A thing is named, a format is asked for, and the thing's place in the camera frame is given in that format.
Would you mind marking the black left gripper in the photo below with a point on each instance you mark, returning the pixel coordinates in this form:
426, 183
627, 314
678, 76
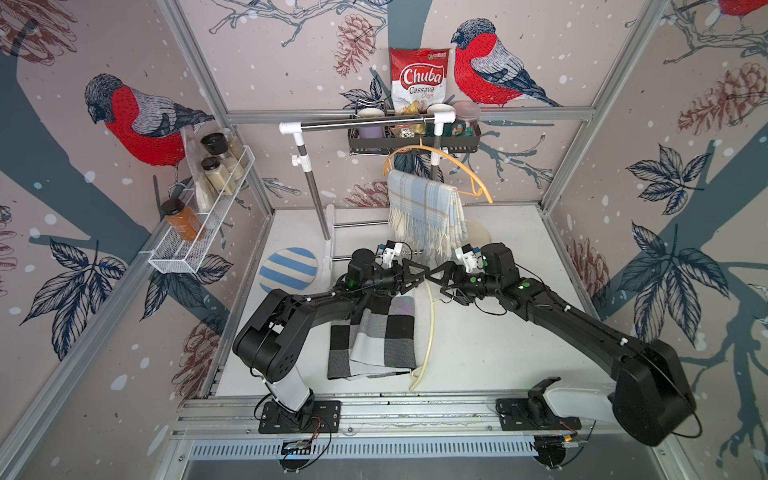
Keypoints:
398, 273

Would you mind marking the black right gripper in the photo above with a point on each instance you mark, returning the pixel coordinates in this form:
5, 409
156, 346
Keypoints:
450, 269

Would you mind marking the blue beige plaid scarf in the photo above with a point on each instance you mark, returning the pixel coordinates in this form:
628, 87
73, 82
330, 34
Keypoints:
426, 214

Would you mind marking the black grey checked scarf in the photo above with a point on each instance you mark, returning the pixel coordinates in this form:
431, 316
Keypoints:
376, 341

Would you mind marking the orange wooden hanger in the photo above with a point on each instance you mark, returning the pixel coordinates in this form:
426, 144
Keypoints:
433, 163

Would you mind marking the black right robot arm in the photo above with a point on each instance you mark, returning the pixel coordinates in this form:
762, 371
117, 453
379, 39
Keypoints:
651, 396

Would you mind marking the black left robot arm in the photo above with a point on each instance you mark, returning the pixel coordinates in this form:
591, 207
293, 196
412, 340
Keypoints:
270, 342

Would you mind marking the cream and blue plate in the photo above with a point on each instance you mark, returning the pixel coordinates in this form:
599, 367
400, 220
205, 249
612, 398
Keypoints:
477, 234

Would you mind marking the white and steel clothes rack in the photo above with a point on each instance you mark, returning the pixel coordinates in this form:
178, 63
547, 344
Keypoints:
298, 124

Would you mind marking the blue cream striped round mat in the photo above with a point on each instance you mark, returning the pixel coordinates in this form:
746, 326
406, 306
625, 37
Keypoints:
292, 269

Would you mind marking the purple cup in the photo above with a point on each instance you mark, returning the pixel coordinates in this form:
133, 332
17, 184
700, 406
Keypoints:
371, 130

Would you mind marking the pink lid jar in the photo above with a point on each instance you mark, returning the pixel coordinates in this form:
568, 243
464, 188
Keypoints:
467, 119

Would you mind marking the red Chuba chips bag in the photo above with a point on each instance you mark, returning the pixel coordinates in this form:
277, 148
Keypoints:
418, 78

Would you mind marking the black lid spice jar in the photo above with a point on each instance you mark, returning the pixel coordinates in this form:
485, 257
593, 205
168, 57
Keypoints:
216, 144
217, 175

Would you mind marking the clear plastic bag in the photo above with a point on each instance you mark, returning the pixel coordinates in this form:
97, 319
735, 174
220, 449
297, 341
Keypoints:
205, 194

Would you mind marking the orange spice jar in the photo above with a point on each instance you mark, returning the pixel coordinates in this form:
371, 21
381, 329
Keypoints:
183, 219

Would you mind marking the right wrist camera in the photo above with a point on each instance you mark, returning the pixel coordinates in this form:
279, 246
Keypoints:
470, 258

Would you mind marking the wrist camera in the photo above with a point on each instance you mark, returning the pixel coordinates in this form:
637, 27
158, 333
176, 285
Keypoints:
389, 252
470, 258

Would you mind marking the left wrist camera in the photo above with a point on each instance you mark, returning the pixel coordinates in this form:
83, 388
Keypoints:
389, 252

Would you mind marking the black wall basket shelf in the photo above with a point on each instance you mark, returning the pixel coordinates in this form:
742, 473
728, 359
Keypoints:
389, 143

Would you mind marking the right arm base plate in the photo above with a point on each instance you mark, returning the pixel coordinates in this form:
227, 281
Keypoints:
528, 414

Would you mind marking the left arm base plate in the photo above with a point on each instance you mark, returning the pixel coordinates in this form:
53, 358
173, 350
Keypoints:
318, 417

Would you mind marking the white wire wall rack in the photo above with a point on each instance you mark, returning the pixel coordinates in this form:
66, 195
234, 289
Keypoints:
173, 255

